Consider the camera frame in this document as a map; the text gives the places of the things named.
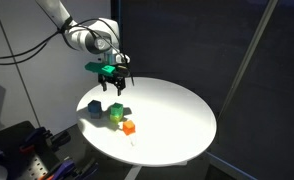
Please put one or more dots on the black perforated board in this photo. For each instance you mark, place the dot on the black perforated board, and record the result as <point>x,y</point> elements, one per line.
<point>15,165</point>

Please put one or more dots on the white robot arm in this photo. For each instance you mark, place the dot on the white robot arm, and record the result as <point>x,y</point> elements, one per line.
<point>100,38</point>

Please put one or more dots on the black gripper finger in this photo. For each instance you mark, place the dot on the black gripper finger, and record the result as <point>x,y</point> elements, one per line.
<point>104,86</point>
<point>120,86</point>

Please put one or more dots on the blue block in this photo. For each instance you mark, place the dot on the blue block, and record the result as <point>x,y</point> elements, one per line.
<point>94,106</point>

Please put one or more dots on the green block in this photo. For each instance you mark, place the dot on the green block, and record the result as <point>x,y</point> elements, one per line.
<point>116,109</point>

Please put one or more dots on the orange block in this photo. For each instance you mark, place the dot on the orange block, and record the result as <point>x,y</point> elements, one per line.
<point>128,127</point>

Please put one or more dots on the yellow-green block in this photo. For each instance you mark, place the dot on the yellow-green block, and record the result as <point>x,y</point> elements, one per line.
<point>115,118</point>

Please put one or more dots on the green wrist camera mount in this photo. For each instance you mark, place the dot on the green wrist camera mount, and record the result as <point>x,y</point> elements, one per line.
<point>100,68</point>

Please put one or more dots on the blue orange clamp lower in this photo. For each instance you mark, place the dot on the blue orange clamp lower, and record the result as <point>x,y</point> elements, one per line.
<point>67,169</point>

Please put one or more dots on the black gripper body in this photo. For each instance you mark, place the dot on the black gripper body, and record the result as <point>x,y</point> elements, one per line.
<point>120,73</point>

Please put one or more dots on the round white table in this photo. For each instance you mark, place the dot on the round white table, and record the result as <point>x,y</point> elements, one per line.
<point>173,125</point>

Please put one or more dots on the blue orange clamp upper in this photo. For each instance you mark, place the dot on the blue orange clamp upper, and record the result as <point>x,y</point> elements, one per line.
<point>41,137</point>

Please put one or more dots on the blue orange clamp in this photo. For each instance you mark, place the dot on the blue orange clamp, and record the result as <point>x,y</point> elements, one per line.
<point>41,137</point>
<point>67,169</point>

